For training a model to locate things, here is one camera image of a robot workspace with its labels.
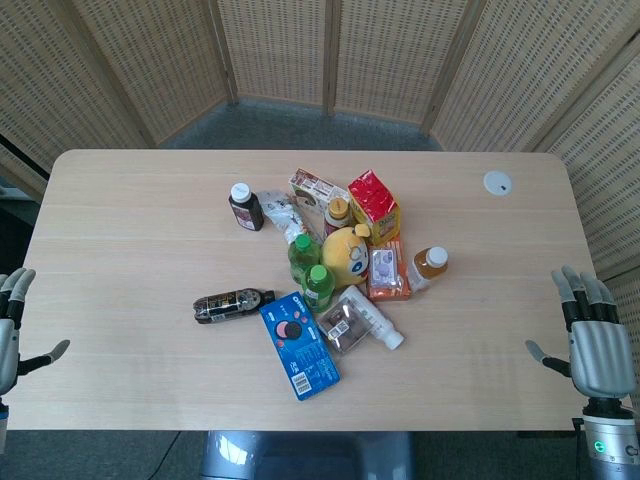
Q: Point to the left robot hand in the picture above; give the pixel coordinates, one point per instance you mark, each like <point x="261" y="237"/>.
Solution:
<point x="6" y="345"/>

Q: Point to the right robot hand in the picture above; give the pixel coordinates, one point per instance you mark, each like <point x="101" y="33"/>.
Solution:
<point x="597" y="357"/>

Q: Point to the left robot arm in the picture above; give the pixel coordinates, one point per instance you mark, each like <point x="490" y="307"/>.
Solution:
<point x="3" y="425"/>

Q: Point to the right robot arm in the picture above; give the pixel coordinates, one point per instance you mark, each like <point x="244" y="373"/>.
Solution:
<point x="611" y="440"/>

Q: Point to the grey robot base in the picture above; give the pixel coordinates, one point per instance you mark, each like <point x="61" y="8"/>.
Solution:
<point x="305" y="456"/>

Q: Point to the amber tea bottle white cap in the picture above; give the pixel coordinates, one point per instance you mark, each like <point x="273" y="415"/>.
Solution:
<point x="429" y="266"/>

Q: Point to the white tube bottle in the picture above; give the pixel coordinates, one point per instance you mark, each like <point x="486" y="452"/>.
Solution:
<point x="376" y="315"/>

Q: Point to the black bottle with gold label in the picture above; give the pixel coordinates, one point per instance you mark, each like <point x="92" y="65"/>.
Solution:
<point x="232" y="304"/>

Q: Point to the dark brown white-capped bottle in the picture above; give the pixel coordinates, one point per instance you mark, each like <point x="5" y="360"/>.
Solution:
<point x="245" y="206"/>

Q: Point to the large green-capped bottle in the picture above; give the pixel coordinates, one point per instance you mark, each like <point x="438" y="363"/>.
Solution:
<point x="318" y="291"/>

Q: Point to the small green-capped bottle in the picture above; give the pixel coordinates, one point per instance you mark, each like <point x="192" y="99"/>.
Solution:
<point x="302" y="256"/>

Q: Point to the white round table grommet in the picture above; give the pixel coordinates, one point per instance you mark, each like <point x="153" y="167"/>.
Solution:
<point x="498" y="183"/>

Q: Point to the orange snack packet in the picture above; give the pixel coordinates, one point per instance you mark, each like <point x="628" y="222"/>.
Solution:
<point x="387" y="272"/>

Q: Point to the clear plastic snack tray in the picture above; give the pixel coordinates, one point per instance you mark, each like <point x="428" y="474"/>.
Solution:
<point x="342" y="326"/>

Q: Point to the red and yellow snack bag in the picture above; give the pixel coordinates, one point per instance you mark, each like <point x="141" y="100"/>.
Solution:
<point x="375" y="202"/>

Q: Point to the yellow plush toy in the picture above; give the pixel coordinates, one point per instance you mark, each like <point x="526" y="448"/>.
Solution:
<point x="345" y="257"/>

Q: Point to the blue Oreo cookie box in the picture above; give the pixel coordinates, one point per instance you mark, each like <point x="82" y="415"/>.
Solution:
<point x="300" y="346"/>

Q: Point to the yellow-capped red jar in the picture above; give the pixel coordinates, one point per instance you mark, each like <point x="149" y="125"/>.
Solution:
<point x="336" y="216"/>

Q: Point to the silver white snack pouch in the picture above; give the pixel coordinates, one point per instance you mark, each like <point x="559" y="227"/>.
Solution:
<point x="282" y="210"/>

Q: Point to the brown and white carton box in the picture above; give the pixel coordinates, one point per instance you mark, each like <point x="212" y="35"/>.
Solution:
<point x="314" y="188"/>

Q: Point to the wicker folding screen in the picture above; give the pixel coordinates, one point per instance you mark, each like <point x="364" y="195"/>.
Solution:
<point x="320" y="65"/>

